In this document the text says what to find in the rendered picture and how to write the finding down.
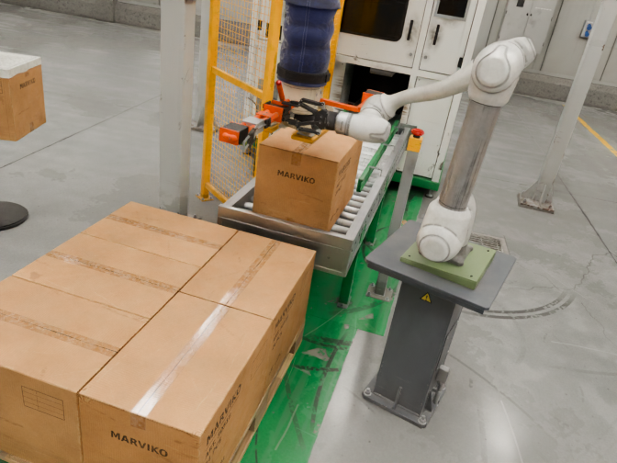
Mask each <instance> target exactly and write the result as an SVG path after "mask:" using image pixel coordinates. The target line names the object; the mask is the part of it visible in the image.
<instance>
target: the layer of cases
mask: <svg viewBox="0 0 617 463"><path fill-rule="evenodd" d="M315 256H316V251H314V250H310V249H307V248H303V247H300V246H296V245H293V244H290V243H283V242H279V241H277V240H273V239H269V238H265V237H263V236H259V235H255V234H252V233H248V232H245V231H238V230H235V229H232V228H229V227H225V226H221V225H218V224H215V223H211V222H207V221H203V220H198V219H194V218H191V217H187V216H184V215H180V214H177V213H173V212H170V211H166V210H163V209H157V208H154V207H150V206H146V205H142V204H140V203H136V202H132V201H130V203H128V204H126V205H125V206H123V207H122V208H120V209H118V210H116V211H114V212H113V213H111V214H110V215H108V216H106V217H105V218H103V219H102V220H100V221H99V222H97V223H95V224H94V225H92V226H90V227H89V228H87V229H86V230H84V231H82V232H81V233H78V234H77V235H75V236H74V237H73V238H71V239H70V240H68V241H66V242H65V243H63V244H61V245H59V246H58V247H56V248H54V249H53V250H51V251H50V252H48V253H46V254H45V255H43V256H42V257H40V258H39V259H37V260H35V261H34V262H32V263H31V264H29V265H27V266H25V267H23V268H22V269H20V270H19V271H17V272H16V273H15V274H13V275H12V276H10V277H8V278H6V279H4V280H3V281H1V282H0V450H2V451H5V452H6V453H9V454H11V455H14V456H16V457H20V458H23V459H25V460H27V461H30V462H32V463H229V461H230V458H231V456H232V454H233V453H234V451H235V449H236V447H237V445H238V444H239V442H240V440H241V438H242V436H243V434H244V432H245V430H246V428H247V426H248V425H249V423H250V421H251V419H252V417H253V415H254V413H255V412H256V410H257V408H258V406H259V404H260V402H261V400H262V398H263V396H264V394H265V393H266V391H267V389H268V387H269V385H270V384H271V382H272V380H273V378H274V376H275V373H276V371H277V370H278V369H279V367H280V365H281V363H282V361H283V359H284V357H285V356H286V353H287V351H288V349H289V347H290V345H291V344H292V343H293V341H294V339H295V337H296V335H297V332H298V330H299V329H300V327H301V325H302V323H303V321H304V320H305V317H306V311H307V306H308V300H309V290H310V284H311V279H312V273H313V267H314V262H315Z"/></svg>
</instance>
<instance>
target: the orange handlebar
mask: <svg viewBox="0 0 617 463"><path fill-rule="evenodd" d="M368 98H369V97H368ZM368 98H367V99H368ZM367 99H366V100H367ZM366 100H365V101H366ZM365 101H364V102H365ZM320 102H325V105H328V106H332V107H338V108H342V109H346V110H350V111H353V112H360V110H361V107H362V106H363V104H364V102H362V103H361V104H360V105H358V106H357V107H356V106H352V105H348V104H344V103H340V102H336V101H332V100H329V99H325V98H320ZM255 114H256V116H254V117H255V118H258V119H264V120H266V119H268V118H271V123H273V122H274V119H276V118H278V117H279V113H278V112H275V113H270V110H268V109H266V110H265V111H262V110H261V111H259V112H257V113H255ZM265 117H266V118H265ZM222 136H223V138H224V139H225V140H227V141H236V140H238V138H237V136H235V135H230V134H228V133H226V132H225V133H223V134H222Z"/></svg>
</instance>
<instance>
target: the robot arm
mask: <svg viewBox="0 0 617 463"><path fill-rule="evenodd" d="M535 55H536V51H535V48H534V46H533V43H532V41H531V40H530V39H528V38H526V37H519V38H514V39H511V40H504V41H498V42H494V43H492V44H490V45H488V46H487V47H486V48H485V49H483V50H482V51H481V52H480V53H479V54H478V56H477V57H476V58H475V59H474V60H472V61H471V62H469V63H468V64H467V65H465V66H464V67H463V68H461V69H460V70H459V71H457V72H456V73H454V74H452V75H451V76H449V77H447V78H446V79H444V80H442V81H440V82H437V83H434V84H431V85H424V86H420V87H416V88H411V89H408V90H404V91H401V92H398V93H396V94H394V95H390V96H389V95H386V94H382V95H373V96H370V97H369V98H368V99H367V100H366V101H365V102H364V104H363V106H362V107H361V110H360V112H359V113H358V114H353V113H347V112H342V111H341V112H340V113H338V112H334V111H329V110H327V109H326V108H325V102H318V101H314V100H311V99H307V98H304V97H303V98H301V99H300V101H299V102H298V101H294V100H292V101H291V102H287V101H283V102H282V104H283V105H287V106H291V107H303V108H304V109H306V110H307V111H309V112H311V113H312V114H314V115H315V118H314V120H312V121H302V122H298V120H297V119H287V120H286V121H287V122H288V124H289V125H294V126H296V127H297V130H298V131H304V132H309V133H314V134H316V135H318V136H319V135H320V134H321V131H322V130H332V131H335V133H336V134H341V135H345V136H349V137H352V138H354V139H356V140H358V141H364V142H370V143H383V142H386V141H387V138H388V136H389V133H390V130H391V125H390V123H389V122H387V121H388V120H390V119H391V118H393V117H394V116H395V113H396V110H397V109H399V108H400V107H402V106H405V105H407V104H410V103H418V102H425V101H433V100H438V99H443V98H446V97H449V96H454V95H457V94H460V93H463V92H465V91H468V96H469V98H470V102H469V105H468V108H467V111H466V115H465V119H464V122H463V125H462V128H461V130H460V133H459V137H458V140H457V143H456V145H455V148H454V154H453V157H452V160H451V162H450V165H449V168H448V172H447V175H446V178H445V180H444V183H443V189H442V192H441V194H440V195H439V196H438V197H437V198H436V199H435V200H434V201H433V202H431V203H430V205H429V207H428V209H427V211H426V214H425V216H424V219H423V221H422V224H421V228H420V230H419V232H418V234H417V246H418V249H419V254H421V255H422V256H423V257H425V258H427V259H429V260H431V261H434V262H437V263H441V262H449V263H452V264H454V265H458V266H463V265H464V261H465V259H466V257H467V256H468V254H469V253H470V252H472V251H473V246H472V245H470V244H468V240H469V237H470V235H471V231H472V229H473V225H474V220H475V216H476V202H475V199H474V196H473V195H472V191H473V188H474V185H475V183H476V181H477V176H478V173H479V170H480V167H481V165H482V163H483V160H484V157H485V154H486V151H487V148H488V144H489V141H490V139H491V136H492V133H493V130H494V128H495V125H496V122H497V119H498V117H499V113H500V110H501V107H503V106H504V105H505V104H507V103H508V101H509V100H510V97H511V94H512V92H513V90H514V88H515V86H516V84H517V83H518V81H519V76H520V74H521V72H522V70H523V69H524V68H526V67H527V66H528V65H529V64H530V63H531V62H532V61H533V60H534V58H535ZM303 102H304V103H307V104H311V105H314V106H319V107H321V108H322V110H320V111H318V110H317V109H314V108H313V107H310V106H308V105H306V104H304V103H303ZM307 125H317V127H318V129H316V130H315V129H310V128H303V127H300V126H307Z"/></svg>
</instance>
